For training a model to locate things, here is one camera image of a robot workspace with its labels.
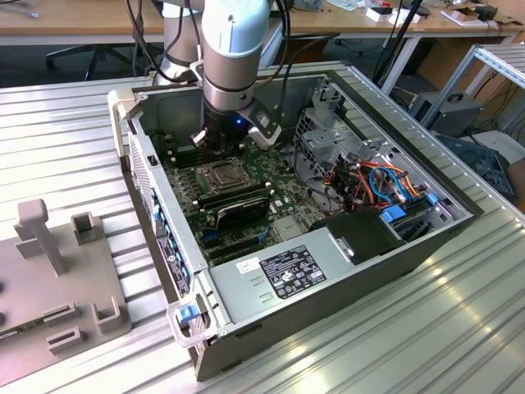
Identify silver CPU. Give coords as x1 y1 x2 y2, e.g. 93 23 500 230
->
209 163 243 185

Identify black expansion card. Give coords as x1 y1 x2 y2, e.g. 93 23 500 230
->
212 195 272 231

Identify green motherboard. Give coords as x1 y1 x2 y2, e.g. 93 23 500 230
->
157 133 336 268

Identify silver drive cage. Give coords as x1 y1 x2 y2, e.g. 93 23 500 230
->
293 107 372 194

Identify black expansion slot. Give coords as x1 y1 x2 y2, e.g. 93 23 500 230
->
208 241 266 264
200 231 263 252

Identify silver chipset heatsink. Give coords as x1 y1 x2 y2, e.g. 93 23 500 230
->
272 215 308 244

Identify black office chair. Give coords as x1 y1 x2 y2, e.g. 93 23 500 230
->
43 43 139 82

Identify silver power supply unit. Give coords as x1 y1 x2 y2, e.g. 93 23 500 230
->
208 227 358 329

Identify blue case latch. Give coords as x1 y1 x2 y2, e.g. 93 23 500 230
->
175 305 201 328

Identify blue disk carrier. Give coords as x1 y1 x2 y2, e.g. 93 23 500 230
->
379 206 410 226

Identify small white box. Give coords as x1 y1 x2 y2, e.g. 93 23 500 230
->
366 6 397 24

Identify wooden desk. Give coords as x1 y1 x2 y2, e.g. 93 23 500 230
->
270 0 525 46
0 0 165 47

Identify grey open PC case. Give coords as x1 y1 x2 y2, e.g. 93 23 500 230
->
107 69 487 383

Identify dark panel with fan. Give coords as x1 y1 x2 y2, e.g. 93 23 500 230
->
434 131 516 202

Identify grey parts rack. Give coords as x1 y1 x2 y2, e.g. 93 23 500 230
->
0 199 133 373

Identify open cardboard box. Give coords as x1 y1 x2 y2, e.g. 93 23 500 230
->
441 4 481 28

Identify green RAM stick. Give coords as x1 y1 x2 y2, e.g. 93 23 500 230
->
0 322 45 341

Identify brown cardboard box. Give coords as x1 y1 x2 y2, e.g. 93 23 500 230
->
504 158 525 203

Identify black camera bracket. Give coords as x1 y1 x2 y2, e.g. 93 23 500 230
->
235 100 284 136

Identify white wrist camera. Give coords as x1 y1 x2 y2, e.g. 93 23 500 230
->
246 126 283 151

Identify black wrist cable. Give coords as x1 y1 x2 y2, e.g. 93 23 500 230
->
253 0 342 124

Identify orange wire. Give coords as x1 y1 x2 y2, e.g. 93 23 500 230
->
326 162 372 206

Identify blue wire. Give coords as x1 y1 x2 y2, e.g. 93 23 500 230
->
367 167 397 205
381 163 411 203

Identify black box with handle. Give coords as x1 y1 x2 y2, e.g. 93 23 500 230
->
409 92 484 139

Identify aluminium frame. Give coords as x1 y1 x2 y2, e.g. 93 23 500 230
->
421 43 525 133

